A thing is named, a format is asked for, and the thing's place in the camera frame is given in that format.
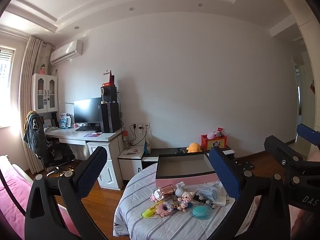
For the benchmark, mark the white air conditioner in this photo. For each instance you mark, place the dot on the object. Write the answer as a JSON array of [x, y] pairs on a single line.
[[66, 52]]

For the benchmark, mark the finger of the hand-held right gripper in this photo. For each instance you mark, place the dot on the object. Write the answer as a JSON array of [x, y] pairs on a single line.
[[308, 133], [277, 150]]

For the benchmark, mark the white side cabinet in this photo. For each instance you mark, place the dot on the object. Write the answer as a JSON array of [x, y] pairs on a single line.
[[130, 165]]

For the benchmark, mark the window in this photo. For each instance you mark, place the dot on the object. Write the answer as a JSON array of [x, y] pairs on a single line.
[[6, 67]]

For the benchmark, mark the dark blue gold box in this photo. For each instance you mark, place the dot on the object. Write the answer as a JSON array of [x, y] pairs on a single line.
[[174, 201]]

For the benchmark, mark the white desk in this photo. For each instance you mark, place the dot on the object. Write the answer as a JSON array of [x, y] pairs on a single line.
[[75, 135]]

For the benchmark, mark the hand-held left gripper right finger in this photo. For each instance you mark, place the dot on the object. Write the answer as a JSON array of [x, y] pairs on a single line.
[[225, 175]]

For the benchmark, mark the pink cardboard box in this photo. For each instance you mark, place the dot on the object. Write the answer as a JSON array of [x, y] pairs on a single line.
[[185, 180]]

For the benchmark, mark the red gift box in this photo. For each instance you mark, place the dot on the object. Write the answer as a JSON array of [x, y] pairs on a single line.
[[111, 80]]

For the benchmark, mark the teal round case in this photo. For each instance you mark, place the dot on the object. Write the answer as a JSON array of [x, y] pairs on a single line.
[[201, 211]]

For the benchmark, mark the black office chair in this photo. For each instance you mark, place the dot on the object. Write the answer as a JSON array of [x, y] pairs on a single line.
[[55, 155]]

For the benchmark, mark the beige curtain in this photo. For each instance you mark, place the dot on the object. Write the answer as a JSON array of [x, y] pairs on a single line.
[[27, 85]]

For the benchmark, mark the small white block figure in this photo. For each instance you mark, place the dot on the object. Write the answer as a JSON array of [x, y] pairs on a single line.
[[157, 195]]

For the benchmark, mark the black flower hair clip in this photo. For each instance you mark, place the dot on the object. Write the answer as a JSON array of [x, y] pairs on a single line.
[[203, 200]]

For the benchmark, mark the red white card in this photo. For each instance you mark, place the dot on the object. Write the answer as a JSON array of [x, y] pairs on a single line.
[[220, 131]]

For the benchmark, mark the pink white packet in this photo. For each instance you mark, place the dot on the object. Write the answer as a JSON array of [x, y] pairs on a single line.
[[132, 151]]

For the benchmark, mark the black computer monitor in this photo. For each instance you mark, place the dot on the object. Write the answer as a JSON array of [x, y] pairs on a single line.
[[87, 110]]

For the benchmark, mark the orange-capped bottle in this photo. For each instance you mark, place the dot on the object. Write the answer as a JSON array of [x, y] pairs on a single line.
[[125, 140]]

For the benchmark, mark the white bed frame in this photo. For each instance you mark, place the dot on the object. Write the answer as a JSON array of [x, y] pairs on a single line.
[[22, 173]]

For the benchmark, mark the black speaker box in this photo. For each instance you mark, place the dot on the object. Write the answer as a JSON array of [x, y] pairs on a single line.
[[110, 94]]

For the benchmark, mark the white glass-door cabinet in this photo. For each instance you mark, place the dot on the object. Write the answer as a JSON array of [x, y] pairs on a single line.
[[37, 105]]

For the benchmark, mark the clear dental flosser pack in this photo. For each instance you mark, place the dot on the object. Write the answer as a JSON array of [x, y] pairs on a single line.
[[207, 193]]

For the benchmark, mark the blue white box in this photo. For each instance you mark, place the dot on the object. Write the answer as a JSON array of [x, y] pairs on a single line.
[[64, 121]]

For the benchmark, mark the black computer tower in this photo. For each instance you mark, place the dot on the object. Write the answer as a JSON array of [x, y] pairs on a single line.
[[111, 117]]

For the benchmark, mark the black keyboard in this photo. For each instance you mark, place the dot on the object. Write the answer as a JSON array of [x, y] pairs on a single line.
[[86, 128]]

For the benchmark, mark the black printed jacket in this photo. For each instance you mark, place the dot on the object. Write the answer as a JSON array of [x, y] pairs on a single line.
[[35, 135]]

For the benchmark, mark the cream wardrobe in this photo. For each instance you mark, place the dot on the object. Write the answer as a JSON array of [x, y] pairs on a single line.
[[307, 42]]

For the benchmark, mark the red toy box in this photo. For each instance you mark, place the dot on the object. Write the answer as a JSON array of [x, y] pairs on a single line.
[[215, 143]]

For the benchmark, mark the yellow highlighter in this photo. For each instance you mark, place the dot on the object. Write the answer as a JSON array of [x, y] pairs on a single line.
[[150, 211]]

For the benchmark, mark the large pink block figure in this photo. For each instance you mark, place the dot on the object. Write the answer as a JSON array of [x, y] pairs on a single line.
[[165, 208]]

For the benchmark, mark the pink bedspread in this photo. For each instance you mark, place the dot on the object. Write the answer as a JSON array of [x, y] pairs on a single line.
[[15, 187]]

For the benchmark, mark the rose gold metal canister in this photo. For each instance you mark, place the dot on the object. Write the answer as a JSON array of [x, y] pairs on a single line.
[[167, 189]]

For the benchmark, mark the yellow plush toy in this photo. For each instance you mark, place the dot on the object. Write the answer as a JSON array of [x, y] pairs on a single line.
[[194, 148]]

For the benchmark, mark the red door decoration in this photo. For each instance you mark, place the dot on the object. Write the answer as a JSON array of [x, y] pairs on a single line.
[[312, 86]]

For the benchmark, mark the small pink-haired doll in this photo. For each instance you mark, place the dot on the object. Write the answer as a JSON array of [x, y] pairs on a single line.
[[185, 200]]

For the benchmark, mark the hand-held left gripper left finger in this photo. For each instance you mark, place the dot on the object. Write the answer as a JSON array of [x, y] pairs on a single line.
[[91, 175]]

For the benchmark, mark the white vase figurine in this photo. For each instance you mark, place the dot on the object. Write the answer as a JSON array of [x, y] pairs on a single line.
[[179, 191]]

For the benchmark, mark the pink mouse pad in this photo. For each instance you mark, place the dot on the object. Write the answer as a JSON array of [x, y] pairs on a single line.
[[92, 135]]

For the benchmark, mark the blue snack bag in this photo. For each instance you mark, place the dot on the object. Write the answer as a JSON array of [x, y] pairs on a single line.
[[147, 147]]

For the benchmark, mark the pink printed cushion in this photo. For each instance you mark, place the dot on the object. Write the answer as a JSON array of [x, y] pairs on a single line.
[[300, 220]]

